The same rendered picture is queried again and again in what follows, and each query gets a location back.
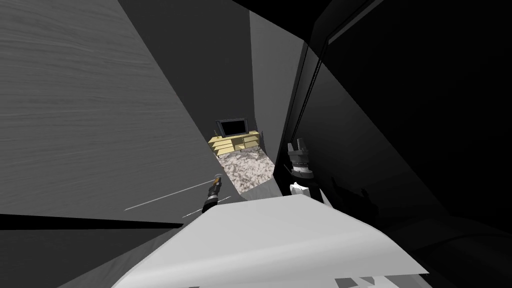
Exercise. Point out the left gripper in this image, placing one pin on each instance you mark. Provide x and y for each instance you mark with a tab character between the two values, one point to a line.
217	180

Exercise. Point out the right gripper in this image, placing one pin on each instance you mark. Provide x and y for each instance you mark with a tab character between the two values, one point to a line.
298	155

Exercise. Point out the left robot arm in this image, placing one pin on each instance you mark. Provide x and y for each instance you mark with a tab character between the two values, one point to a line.
208	201

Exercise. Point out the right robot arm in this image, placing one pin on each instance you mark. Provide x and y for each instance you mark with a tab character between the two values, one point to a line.
300	171

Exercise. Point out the yellow television cabinet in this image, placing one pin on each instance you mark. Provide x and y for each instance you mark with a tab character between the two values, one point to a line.
236	140

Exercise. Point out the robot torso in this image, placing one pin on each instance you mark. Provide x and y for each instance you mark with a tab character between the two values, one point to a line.
272	240

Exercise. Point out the grey wooden door leaf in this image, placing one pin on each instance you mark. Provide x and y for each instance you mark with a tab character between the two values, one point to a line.
80	120

